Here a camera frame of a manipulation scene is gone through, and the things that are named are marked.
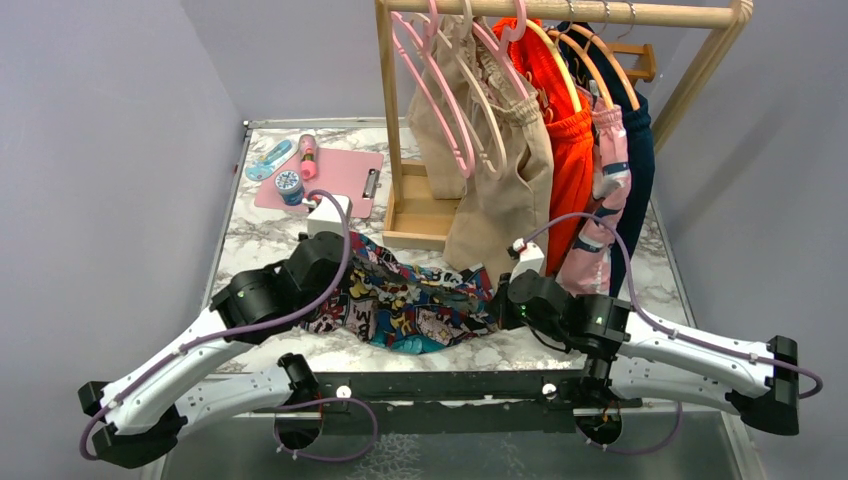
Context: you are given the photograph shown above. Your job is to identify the comic print shorts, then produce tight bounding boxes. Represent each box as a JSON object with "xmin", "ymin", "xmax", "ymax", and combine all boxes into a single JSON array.
[{"xmin": 300, "ymin": 232, "xmax": 498, "ymax": 355}]

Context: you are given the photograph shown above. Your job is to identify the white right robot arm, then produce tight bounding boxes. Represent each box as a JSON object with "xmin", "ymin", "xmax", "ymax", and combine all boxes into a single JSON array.
[{"xmin": 485, "ymin": 270, "xmax": 800, "ymax": 436}]

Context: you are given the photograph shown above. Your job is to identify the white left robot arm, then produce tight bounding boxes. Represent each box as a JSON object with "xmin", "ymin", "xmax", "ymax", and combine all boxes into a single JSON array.
[{"xmin": 78, "ymin": 231, "xmax": 362, "ymax": 469}]

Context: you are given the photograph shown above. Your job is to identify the pink patterned shorts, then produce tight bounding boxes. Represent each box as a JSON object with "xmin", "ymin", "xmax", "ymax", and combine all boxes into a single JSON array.
[{"xmin": 557, "ymin": 89, "xmax": 631, "ymax": 295}]

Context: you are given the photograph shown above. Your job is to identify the cream plastic hanger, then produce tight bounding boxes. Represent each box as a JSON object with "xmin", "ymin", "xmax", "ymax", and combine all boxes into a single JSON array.
[{"xmin": 413, "ymin": 1, "xmax": 507, "ymax": 180}]

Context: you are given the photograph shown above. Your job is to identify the beige shorts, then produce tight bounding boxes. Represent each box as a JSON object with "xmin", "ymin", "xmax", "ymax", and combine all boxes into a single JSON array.
[{"xmin": 407, "ymin": 15, "xmax": 553, "ymax": 279}]

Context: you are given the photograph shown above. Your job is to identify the orange shorts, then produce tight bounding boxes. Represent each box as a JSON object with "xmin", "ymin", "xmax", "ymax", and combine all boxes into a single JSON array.
[{"xmin": 483, "ymin": 26, "xmax": 593, "ymax": 275}]

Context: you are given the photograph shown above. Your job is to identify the pink plastic hanger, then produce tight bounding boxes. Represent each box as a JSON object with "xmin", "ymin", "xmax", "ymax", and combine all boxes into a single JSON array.
[{"xmin": 389, "ymin": 0, "xmax": 478, "ymax": 180}]

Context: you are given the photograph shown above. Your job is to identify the navy shorts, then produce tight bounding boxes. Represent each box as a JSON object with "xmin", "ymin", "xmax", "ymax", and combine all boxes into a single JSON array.
[{"xmin": 557, "ymin": 21, "xmax": 655, "ymax": 296}]

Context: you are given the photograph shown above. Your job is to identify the pink hanger with shorts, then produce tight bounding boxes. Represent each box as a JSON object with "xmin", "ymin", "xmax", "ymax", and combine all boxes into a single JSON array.
[{"xmin": 462, "ymin": 0, "xmax": 529, "ymax": 100}]

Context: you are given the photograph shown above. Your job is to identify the wooden hanger back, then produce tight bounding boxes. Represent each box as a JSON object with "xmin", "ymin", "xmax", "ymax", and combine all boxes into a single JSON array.
[{"xmin": 565, "ymin": 0, "xmax": 641, "ymax": 111}]

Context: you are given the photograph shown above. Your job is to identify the wooden hanger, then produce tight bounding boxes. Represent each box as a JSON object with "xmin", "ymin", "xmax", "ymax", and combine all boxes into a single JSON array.
[
  {"xmin": 565, "ymin": 0, "xmax": 641, "ymax": 111},
  {"xmin": 525, "ymin": 19, "xmax": 582, "ymax": 113}
]

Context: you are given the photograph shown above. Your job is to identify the wooden hanger front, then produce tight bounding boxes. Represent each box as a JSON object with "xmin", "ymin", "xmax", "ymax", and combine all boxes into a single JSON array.
[{"xmin": 525, "ymin": 19, "xmax": 582, "ymax": 113}]

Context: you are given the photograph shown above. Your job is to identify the blue lidded jar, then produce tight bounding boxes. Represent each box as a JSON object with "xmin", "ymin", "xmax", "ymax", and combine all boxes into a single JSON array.
[{"xmin": 274, "ymin": 170, "xmax": 305, "ymax": 206}]

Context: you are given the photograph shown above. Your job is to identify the pink clipboard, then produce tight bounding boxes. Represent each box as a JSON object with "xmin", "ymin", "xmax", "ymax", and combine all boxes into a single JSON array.
[{"xmin": 253, "ymin": 148, "xmax": 384, "ymax": 219}]

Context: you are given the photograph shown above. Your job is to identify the wooden clothes rack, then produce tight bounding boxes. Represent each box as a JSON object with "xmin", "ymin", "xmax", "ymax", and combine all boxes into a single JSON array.
[{"xmin": 375, "ymin": 1, "xmax": 754, "ymax": 251}]

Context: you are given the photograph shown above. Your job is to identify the light blue flat case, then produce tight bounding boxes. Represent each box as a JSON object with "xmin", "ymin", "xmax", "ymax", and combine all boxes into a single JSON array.
[{"xmin": 244, "ymin": 139, "xmax": 295, "ymax": 182}]

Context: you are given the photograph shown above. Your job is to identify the pink glue stick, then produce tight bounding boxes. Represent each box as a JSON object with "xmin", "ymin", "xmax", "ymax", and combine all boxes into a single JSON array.
[{"xmin": 298, "ymin": 134, "xmax": 318, "ymax": 180}]

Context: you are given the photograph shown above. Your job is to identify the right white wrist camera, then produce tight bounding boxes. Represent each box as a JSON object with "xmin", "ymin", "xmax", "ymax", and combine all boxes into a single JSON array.
[{"xmin": 507, "ymin": 238, "xmax": 545, "ymax": 278}]

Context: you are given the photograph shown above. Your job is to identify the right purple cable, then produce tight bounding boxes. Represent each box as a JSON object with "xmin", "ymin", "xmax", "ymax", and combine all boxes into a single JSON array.
[{"xmin": 523, "ymin": 211, "xmax": 825, "ymax": 457}]

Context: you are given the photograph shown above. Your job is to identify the purple cable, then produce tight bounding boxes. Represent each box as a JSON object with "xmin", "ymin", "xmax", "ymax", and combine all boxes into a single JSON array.
[
  {"xmin": 523, "ymin": 211, "xmax": 825, "ymax": 457},
  {"xmin": 79, "ymin": 190, "xmax": 380, "ymax": 464}
]

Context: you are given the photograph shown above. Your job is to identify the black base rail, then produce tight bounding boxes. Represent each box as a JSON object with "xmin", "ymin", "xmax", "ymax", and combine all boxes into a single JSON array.
[{"xmin": 251, "ymin": 369, "xmax": 644, "ymax": 439}]

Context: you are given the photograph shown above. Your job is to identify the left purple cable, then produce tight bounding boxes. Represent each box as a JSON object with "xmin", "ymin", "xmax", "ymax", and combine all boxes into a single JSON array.
[{"xmin": 79, "ymin": 190, "xmax": 380, "ymax": 464}]

